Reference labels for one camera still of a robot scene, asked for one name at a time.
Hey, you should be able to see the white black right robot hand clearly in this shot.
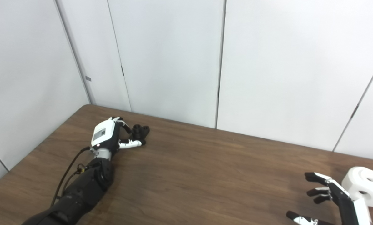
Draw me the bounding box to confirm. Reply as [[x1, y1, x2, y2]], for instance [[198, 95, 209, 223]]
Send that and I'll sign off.
[[286, 172, 373, 225]]

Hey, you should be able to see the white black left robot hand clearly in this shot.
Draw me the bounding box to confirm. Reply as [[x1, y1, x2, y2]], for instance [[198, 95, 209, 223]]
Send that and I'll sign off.
[[91, 117, 143, 153]]

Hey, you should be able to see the black flanged holder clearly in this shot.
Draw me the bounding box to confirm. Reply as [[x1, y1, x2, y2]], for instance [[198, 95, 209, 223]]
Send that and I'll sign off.
[[131, 124, 150, 146]]

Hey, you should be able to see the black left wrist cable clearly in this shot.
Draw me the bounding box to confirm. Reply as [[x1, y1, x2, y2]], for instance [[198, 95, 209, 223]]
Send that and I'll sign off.
[[50, 146, 94, 207]]

